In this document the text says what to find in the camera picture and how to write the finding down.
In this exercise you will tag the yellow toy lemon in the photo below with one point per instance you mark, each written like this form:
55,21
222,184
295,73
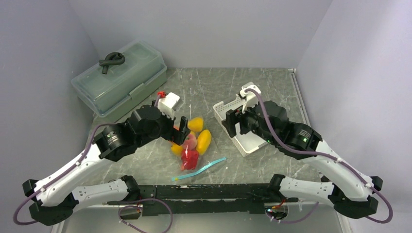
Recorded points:
176,150
196,124

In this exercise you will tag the clear zip top bag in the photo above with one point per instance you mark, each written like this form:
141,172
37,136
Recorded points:
203,164

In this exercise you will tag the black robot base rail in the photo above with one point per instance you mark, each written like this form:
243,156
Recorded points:
253,198

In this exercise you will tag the green lidded storage box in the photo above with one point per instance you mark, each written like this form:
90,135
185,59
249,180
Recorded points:
113,95

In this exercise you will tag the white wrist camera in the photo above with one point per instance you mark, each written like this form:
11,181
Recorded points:
249,98
167,103

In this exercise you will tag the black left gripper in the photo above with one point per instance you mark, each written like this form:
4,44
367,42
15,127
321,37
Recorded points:
174,134

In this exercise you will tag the red toy pepper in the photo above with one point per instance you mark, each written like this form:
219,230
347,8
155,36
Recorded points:
189,159

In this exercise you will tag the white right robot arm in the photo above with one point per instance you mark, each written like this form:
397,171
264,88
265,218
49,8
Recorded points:
346,190

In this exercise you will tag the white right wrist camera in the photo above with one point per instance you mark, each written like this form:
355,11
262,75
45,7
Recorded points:
249,98

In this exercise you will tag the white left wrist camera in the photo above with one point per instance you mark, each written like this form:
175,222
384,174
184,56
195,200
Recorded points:
167,103

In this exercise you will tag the aluminium frame rail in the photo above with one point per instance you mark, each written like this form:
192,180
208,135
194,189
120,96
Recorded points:
306,190

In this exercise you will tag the pink toy peach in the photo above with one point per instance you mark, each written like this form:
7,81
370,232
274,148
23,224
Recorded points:
190,142

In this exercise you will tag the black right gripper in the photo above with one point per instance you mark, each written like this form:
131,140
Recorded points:
231,119

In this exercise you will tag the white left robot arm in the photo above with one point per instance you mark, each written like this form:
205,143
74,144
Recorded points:
56,197

